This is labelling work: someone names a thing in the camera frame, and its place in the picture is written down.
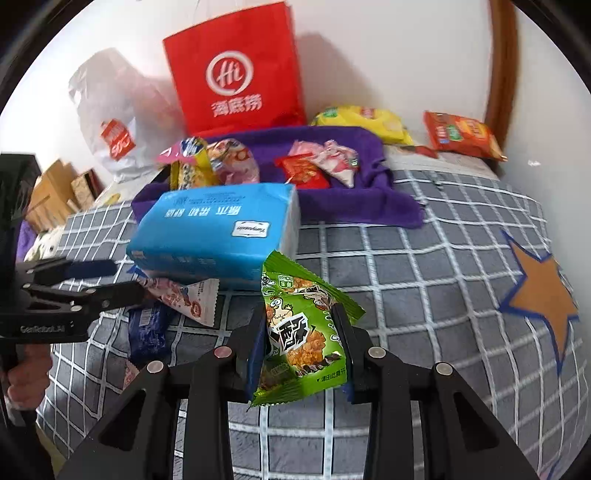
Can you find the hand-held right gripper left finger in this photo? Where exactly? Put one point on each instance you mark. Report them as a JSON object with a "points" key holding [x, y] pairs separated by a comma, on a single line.
{"points": [[255, 369]]}

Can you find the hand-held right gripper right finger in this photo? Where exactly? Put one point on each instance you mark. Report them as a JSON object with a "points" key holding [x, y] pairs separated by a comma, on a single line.
{"points": [[355, 350]]}

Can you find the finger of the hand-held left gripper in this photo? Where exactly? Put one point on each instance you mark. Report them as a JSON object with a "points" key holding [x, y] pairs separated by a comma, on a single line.
{"points": [[111, 293], [83, 267]]}

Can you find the green snack packet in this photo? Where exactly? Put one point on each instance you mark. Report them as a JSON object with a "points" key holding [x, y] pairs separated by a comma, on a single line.
{"points": [[300, 323]]}

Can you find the pink and white snack packet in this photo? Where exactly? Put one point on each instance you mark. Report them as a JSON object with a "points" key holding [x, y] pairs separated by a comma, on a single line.
{"points": [[189, 297]]}

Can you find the yellow and pink snack packet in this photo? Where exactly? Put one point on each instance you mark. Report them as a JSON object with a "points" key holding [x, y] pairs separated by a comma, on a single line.
{"points": [[189, 166]]}

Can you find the pink candy packet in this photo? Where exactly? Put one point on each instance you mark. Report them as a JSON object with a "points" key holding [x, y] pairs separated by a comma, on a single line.
{"points": [[339, 164]]}

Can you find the person's left hand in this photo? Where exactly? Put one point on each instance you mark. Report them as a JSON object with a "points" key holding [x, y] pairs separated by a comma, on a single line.
{"points": [[30, 374]]}

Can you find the dark blue snack packet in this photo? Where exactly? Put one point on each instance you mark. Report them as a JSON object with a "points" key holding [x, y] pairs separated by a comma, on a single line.
{"points": [[147, 332]]}

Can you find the small cardboard box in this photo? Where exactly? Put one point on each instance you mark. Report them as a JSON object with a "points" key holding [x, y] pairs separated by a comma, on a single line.
{"points": [[85, 189]]}

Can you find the large cardboard box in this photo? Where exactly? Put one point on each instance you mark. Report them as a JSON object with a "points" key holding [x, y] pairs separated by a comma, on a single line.
{"points": [[51, 189]]}

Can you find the blue tissue pack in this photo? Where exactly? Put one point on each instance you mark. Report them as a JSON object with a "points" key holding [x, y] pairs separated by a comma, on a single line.
{"points": [[207, 230]]}

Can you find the purple towel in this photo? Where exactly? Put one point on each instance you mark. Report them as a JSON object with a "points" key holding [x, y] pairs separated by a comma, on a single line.
{"points": [[360, 203]]}

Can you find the white plastic bag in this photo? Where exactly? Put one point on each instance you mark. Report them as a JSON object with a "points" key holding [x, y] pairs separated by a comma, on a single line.
{"points": [[101, 92]]}

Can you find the pale pink patterned snack packet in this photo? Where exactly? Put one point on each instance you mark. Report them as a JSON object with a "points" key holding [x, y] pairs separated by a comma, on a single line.
{"points": [[235, 161]]}

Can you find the red snack packet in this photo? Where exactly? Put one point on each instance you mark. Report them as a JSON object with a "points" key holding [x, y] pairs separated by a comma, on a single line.
{"points": [[302, 171]]}

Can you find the red paper bag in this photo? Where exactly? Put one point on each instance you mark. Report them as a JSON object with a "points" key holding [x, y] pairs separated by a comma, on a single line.
{"points": [[194, 92]]}

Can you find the plain pink packet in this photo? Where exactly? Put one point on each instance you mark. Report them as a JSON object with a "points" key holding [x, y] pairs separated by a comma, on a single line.
{"points": [[302, 148]]}

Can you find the small red packet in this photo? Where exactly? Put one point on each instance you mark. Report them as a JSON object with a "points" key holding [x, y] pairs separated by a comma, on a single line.
{"points": [[422, 151]]}

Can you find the white quilted pad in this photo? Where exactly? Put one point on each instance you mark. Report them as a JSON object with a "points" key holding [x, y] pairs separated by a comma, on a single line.
{"points": [[461, 164]]}

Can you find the yellow chip bag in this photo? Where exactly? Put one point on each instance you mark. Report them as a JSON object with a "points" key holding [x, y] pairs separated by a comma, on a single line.
{"points": [[369, 122]]}

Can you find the orange chip bag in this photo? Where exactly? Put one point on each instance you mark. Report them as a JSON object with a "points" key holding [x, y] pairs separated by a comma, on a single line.
{"points": [[461, 134]]}

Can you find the wooden frame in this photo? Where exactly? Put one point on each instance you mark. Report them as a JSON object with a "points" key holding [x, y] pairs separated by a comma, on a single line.
{"points": [[501, 69]]}

